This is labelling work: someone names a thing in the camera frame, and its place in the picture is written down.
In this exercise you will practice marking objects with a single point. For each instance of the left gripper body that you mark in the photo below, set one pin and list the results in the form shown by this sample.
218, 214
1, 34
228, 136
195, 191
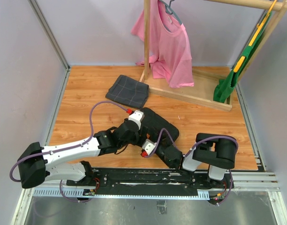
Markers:
136, 140

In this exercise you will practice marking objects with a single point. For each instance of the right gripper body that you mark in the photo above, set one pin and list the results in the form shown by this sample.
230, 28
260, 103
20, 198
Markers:
160, 151

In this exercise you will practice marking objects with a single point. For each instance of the black plastic tool case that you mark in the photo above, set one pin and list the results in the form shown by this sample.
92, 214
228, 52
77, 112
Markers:
152, 124

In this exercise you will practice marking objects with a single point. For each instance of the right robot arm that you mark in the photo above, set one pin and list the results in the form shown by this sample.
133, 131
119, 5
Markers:
218, 151

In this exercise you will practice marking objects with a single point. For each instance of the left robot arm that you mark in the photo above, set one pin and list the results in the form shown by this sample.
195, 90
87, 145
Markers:
39, 163

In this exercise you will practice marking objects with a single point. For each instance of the grey folded cloth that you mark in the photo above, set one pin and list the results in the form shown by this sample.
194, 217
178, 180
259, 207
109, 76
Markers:
128, 92

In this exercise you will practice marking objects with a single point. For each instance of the wooden clothes rack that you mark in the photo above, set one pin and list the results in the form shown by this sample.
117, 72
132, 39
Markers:
202, 92

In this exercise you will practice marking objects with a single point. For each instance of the pink t-shirt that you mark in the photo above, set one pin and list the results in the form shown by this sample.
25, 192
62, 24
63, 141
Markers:
170, 57

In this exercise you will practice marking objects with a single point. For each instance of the green garment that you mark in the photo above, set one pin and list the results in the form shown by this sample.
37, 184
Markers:
226, 86

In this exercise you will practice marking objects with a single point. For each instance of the yellow clothes hanger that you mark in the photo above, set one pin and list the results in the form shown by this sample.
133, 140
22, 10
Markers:
254, 39

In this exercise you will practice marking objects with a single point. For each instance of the teal clothes hanger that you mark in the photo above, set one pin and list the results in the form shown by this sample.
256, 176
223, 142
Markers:
172, 14

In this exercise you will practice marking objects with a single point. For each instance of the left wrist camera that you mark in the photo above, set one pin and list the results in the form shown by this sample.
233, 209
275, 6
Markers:
137, 117

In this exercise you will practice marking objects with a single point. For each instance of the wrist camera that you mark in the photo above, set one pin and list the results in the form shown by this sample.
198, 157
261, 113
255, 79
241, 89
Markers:
137, 117
148, 147

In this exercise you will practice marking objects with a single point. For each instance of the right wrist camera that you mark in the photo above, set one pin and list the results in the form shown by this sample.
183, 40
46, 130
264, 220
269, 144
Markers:
148, 147

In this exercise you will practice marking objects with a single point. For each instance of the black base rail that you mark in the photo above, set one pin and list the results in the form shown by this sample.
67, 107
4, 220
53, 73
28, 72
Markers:
150, 182

